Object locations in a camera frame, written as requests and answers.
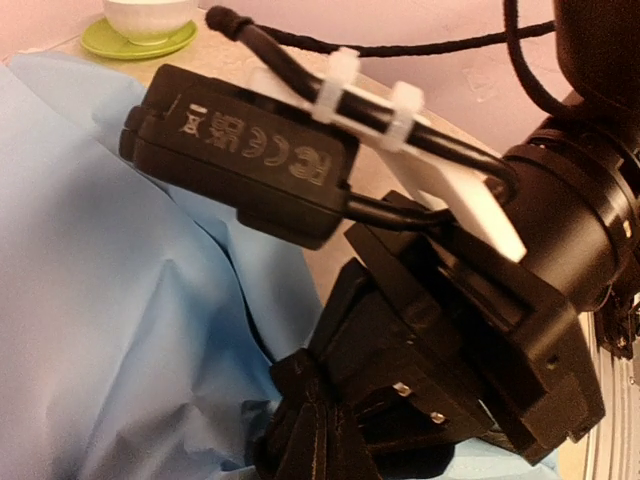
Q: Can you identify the white ceramic bowl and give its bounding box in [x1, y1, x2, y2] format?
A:
[102, 0, 198, 45]

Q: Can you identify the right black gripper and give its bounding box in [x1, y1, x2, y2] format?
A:
[309, 144, 639, 462]

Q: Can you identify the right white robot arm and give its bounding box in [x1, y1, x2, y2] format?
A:
[261, 1, 639, 479]

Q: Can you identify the blue wrapping paper sheet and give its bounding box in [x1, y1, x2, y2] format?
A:
[0, 52, 559, 480]

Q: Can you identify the black strap ribbon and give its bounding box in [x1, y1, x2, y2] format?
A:
[253, 348, 455, 479]

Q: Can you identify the green saucer plate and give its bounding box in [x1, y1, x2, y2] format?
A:
[79, 17, 200, 62]

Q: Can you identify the aluminium front frame rail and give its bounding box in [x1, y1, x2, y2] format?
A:
[581, 312, 639, 480]

